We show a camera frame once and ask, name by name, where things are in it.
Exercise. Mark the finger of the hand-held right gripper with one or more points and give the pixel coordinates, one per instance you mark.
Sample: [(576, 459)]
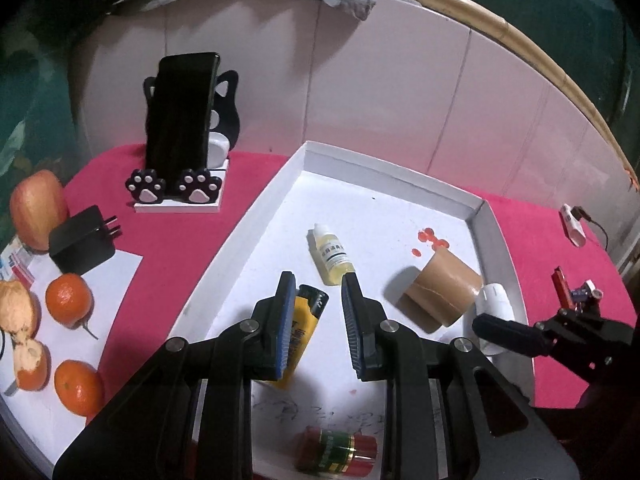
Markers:
[(505, 332)]

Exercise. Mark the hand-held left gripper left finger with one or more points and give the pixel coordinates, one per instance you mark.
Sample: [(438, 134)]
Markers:
[(285, 332)]

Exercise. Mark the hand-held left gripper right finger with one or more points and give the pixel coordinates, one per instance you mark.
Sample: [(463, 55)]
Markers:
[(350, 332)]

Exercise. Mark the yellow lighter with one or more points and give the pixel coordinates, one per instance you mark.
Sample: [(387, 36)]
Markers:
[(307, 320)]

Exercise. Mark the small white plastic bottle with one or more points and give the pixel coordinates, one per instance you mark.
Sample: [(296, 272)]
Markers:
[(495, 302)]

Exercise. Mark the small white blue gadget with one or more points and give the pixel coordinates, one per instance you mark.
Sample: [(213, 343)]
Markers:
[(587, 291)]

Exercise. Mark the red strip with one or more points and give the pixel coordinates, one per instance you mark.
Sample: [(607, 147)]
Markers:
[(562, 285)]

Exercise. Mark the white cardboard box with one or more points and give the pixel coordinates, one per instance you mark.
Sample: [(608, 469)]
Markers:
[(380, 210)]

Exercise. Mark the black charger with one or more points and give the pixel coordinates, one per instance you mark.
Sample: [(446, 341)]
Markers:
[(80, 245)]

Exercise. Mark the yellow liquid dropper bottle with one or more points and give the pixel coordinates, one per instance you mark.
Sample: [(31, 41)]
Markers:
[(332, 257)]

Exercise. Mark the brown tape roll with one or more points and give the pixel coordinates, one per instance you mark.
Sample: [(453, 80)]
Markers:
[(440, 285)]

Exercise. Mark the white power strip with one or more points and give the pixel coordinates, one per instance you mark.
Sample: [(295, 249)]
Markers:
[(575, 227)]

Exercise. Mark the orange cloth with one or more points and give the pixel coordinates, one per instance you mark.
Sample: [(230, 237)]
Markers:
[(632, 177)]

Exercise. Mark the white paper sheet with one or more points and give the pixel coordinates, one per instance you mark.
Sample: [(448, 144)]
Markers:
[(115, 280)]

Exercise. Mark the white earbud case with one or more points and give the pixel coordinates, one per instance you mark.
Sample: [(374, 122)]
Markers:
[(218, 147)]

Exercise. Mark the orange tangerine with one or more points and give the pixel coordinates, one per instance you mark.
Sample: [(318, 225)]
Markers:
[(67, 300), (77, 387)]

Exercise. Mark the black cat phone stand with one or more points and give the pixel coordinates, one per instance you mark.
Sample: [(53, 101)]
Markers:
[(230, 105)]

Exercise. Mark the black smartphone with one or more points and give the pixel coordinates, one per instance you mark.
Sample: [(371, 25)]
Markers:
[(182, 110)]

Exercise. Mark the partly peeled tangerine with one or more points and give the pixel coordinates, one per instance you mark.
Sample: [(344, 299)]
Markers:
[(35, 372)]

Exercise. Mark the tangerine peel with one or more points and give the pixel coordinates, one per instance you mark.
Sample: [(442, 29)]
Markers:
[(17, 310)]

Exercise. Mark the small red blue box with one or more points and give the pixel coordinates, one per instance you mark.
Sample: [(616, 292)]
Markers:
[(20, 265)]

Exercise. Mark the red apple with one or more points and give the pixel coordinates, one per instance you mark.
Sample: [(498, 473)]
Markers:
[(35, 210)]

